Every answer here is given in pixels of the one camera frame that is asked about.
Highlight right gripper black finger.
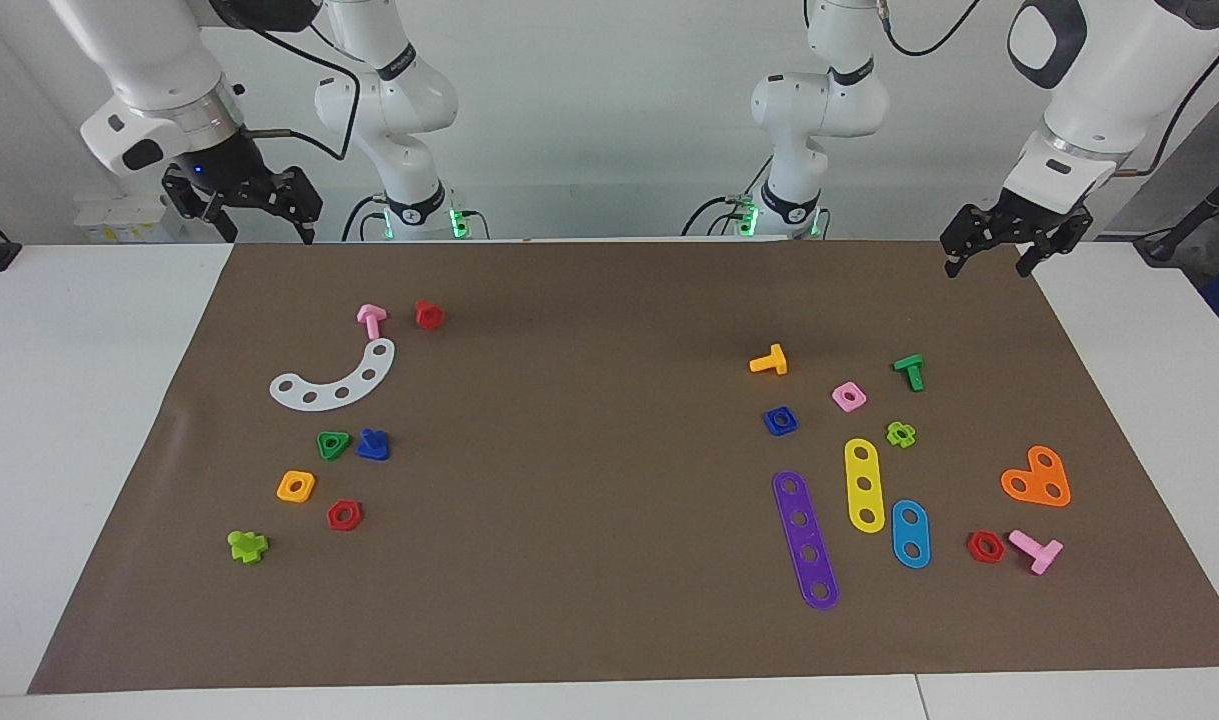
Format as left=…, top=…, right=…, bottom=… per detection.
left=269, top=168, right=323, bottom=245
left=162, top=166, right=238, bottom=244

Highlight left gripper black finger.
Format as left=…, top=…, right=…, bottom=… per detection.
left=1015, top=210, right=1093, bottom=280
left=940, top=203, right=1001, bottom=280

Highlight large pink toy screw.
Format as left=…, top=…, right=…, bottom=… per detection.
left=1008, top=529, right=1065, bottom=576

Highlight white boxes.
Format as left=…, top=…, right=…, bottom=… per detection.
left=74, top=195, right=182, bottom=244

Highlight black tripod stand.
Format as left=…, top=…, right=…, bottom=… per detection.
left=1134, top=160, right=1219, bottom=267

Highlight white curved five-hole plate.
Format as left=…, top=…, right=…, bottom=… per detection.
left=269, top=337, right=397, bottom=412

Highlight orange heart-shaped plate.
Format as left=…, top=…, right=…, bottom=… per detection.
left=1000, top=445, right=1072, bottom=508

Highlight yellow three-hole strip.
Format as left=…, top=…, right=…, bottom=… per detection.
left=844, top=437, right=887, bottom=535

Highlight blue two-hole strip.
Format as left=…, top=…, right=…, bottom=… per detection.
left=890, top=499, right=933, bottom=570

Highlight purple four-hole strip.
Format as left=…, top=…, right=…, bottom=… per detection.
left=772, top=470, right=841, bottom=611

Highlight brown table mat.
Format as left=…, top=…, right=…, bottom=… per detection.
left=27, top=238, right=1219, bottom=695

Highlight black right base cables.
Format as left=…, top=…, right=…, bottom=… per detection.
left=342, top=192, right=491, bottom=243

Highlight black base cables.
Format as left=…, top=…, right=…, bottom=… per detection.
left=681, top=193, right=832, bottom=239
left=342, top=192, right=491, bottom=243

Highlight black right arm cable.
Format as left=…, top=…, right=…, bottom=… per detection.
left=219, top=15, right=362, bottom=163

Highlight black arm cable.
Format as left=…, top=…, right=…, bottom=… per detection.
left=881, top=0, right=1219, bottom=179
left=219, top=15, right=362, bottom=163

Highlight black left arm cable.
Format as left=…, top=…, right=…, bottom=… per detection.
left=881, top=0, right=1219, bottom=179

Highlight black left base cables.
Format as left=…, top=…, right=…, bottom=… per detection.
left=681, top=193, right=832, bottom=239

